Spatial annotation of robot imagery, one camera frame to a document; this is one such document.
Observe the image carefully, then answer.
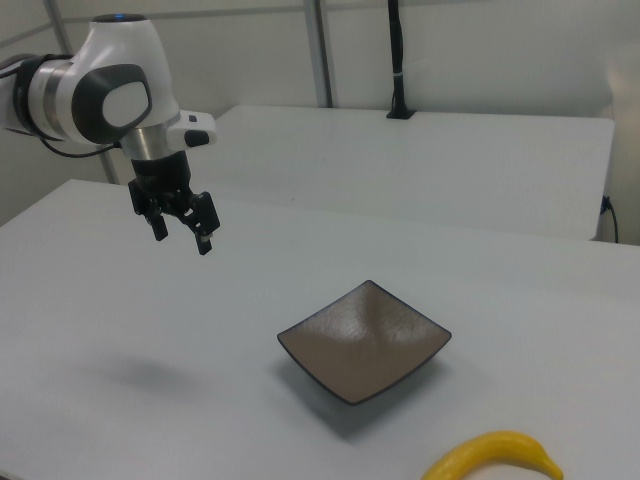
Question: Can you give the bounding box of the black power cable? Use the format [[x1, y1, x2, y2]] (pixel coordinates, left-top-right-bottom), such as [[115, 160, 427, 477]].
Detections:
[[600, 194, 621, 245]]

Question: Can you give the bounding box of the white side table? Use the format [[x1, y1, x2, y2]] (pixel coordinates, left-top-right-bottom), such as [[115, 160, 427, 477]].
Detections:
[[196, 103, 617, 242]]

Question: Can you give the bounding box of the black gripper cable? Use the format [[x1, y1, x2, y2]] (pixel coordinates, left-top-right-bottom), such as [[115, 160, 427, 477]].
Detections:
[[36, 130, 124, 158]]

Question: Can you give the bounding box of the square brown ceramic plate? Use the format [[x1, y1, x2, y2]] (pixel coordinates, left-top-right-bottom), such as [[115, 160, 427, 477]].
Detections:
[[276, 279, 453, 408]]

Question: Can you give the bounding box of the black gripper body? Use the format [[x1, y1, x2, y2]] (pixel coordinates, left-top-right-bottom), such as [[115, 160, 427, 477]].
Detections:
[[127, 151, 200, 217]]

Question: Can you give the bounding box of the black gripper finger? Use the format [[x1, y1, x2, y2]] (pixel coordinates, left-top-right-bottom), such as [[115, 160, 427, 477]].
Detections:
[[175, 190, 222, 258], [143, 197, 170, 244]]

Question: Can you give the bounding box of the yellow banana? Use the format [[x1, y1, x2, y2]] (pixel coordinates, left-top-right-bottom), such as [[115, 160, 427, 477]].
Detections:
[[419, 430, 566, 480]]

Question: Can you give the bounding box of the black camera stand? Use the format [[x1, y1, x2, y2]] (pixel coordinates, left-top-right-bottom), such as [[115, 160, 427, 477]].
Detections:
[[385, 0, 417, 122]]

